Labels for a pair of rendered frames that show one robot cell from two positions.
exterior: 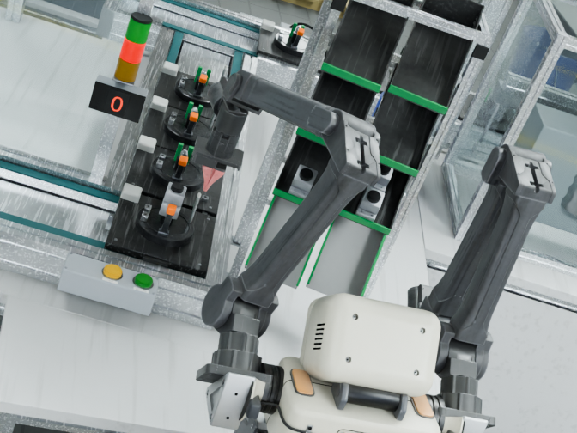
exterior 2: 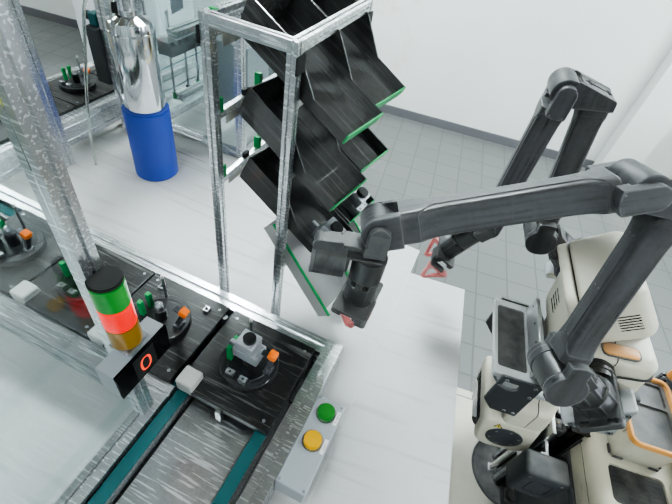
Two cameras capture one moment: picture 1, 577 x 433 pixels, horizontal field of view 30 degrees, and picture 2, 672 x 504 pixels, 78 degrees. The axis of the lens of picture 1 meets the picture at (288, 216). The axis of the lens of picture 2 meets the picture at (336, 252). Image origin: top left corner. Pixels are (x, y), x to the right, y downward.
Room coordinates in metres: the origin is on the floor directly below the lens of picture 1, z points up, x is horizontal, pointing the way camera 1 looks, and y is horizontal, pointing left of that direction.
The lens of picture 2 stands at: (1.79, 0.65, 1.91)
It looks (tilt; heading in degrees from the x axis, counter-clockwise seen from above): 45 degrees down; 295
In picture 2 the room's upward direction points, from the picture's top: 12 degrees clockwise
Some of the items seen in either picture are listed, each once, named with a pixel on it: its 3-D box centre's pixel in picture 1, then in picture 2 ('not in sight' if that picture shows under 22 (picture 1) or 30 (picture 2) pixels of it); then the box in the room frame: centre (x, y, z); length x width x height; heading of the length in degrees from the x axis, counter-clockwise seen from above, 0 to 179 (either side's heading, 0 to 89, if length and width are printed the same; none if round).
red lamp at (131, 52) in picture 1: (132, 48); (116, 311); (2.22, 0.47, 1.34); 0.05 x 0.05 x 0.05
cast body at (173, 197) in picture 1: (174, 196); (245, 343); (2.14, 0.26, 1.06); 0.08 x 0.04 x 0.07; 7
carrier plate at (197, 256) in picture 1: (162, 232); (249, 367); (2.13, 0.26, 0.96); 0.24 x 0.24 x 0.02; 10
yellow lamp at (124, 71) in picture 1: (127, 68); (123, 329); (2.22, 0.47, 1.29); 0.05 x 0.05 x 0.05
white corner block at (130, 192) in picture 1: (130, 195); (189, 380); (2.21, 0.38, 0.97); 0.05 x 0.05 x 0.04; 10
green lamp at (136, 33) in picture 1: (138, 28); (109, 291); (2.22, 0.47, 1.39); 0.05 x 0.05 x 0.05
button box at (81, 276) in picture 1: (109, 283); (311, 445); (1.91, 0.31, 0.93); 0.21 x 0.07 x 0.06; 100
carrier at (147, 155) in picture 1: (181, 162); (159, 311); (2.39, 0.31, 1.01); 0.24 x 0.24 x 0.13; 10
